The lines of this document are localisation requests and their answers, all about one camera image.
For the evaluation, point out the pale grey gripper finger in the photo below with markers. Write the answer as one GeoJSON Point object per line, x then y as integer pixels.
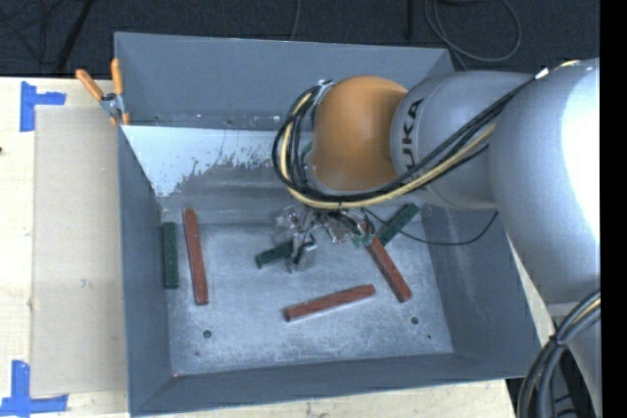
{"type": "Point", "coordinates": [283, 235]}
{"type": "Point", "coordinates": [303, 258]}

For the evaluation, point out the dark green block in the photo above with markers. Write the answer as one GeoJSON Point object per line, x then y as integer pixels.
{"type": "Point", "coordinates": [171, 255]}
{"type": "Point", "coordinates": [399, 223]}
{"type": "Point", "coordinates": [272, 255]}

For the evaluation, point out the red-brown flat block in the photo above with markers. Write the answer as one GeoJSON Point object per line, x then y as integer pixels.
{"type": "Point", "coordinates": [196, 257]}
{"type": "Point", "coordinates": [390, 271]}
{"type": "Point", "coordinates": [329, 303]}

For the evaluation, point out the grey metal bin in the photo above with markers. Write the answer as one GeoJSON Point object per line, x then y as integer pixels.
{"type": "Point", "coordinates": [274, 338]}

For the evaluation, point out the pale flat board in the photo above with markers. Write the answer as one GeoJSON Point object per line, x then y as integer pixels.
{"type": "Point", "coordinates": [73, 259]}

